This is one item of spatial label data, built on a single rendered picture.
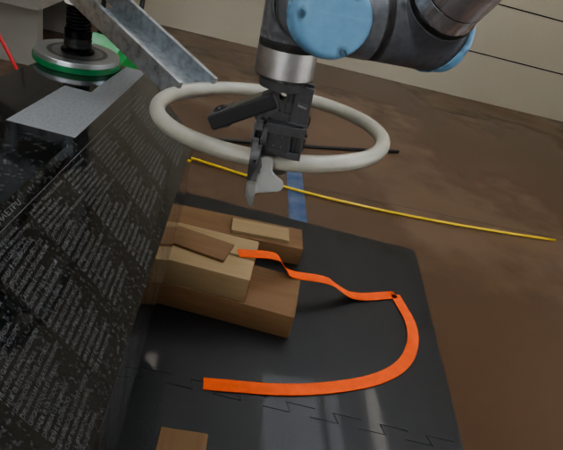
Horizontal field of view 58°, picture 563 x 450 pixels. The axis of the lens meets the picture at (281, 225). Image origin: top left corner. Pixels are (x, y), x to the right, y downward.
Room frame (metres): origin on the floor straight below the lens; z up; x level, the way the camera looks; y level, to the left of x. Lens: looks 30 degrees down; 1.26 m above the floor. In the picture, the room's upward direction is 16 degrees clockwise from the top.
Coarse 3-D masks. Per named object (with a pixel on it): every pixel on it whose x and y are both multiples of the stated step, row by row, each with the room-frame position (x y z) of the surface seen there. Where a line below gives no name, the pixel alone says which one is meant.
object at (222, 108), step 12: (252, 96) 0.79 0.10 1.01; (264, 96) 0.76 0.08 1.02; (216, 108) 0.78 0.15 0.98; (228, 108) 0.77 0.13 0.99; (240, 108) 0.76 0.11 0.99; (252, 108) 0.76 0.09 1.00; (264, 108) 0.76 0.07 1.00; (216, 120) 0.76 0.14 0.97; (228, 120) 0.76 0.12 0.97; (240, 120) 0.76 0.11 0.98
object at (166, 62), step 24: (72, 0) 1.24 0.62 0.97; (96, 0) 1.21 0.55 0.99; (120, 0) 1.32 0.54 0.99; (96, 24) 1.20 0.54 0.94; (120, 24) 1.16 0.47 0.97; (144, 24) 1.27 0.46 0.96; (120, 48) 1.15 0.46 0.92; (144, 48) 1.12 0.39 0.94; (168, 48) 1.23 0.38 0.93; (144, 72) 1.11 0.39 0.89; (168, 72) 1.08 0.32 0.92; (192, 72) 1.19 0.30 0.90; (192, 96) 1.12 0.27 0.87
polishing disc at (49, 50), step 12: (36, 48) 1.26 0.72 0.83; (48, 48) 1.28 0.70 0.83; (60, 48) 1.31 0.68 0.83; (96, 48) 1.39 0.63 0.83; (48, 60) 1.22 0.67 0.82; (60, 60) 1.22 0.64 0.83; (72, 60) 1.24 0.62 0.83; (84, 60) 1.27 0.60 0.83; (96, 60) 1.29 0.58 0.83; (108, 60) 1.32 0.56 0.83
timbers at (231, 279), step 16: (224, 240) 1.56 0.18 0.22; (240, 240) 1.58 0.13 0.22; (176, 256) 1.38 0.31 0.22; (192, 256) 1.41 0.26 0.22; (176, 272) 1.36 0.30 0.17; (192, 272) 1.36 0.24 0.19; (208, 272) 1.36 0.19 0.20; (224, 272) 1.37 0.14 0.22; (240, 272) 1.39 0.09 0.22; (192, 288) 1.36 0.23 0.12; (208, 288) 1.36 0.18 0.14; (224, 288) 1.36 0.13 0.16; (240, 288) 1.37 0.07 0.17
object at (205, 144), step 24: (168, 96) 1.00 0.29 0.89; (168, 120) 0.84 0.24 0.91; (360, 120) 1.12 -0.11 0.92; (192, 144) 0.79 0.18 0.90; (216, 144) 0.78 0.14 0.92; (384, 144) 0.95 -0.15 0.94; (288, 168) 0.77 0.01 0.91; (312, 168) 0.79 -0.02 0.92; (336, 168) 0.81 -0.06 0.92; (360, 168) 0.86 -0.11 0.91
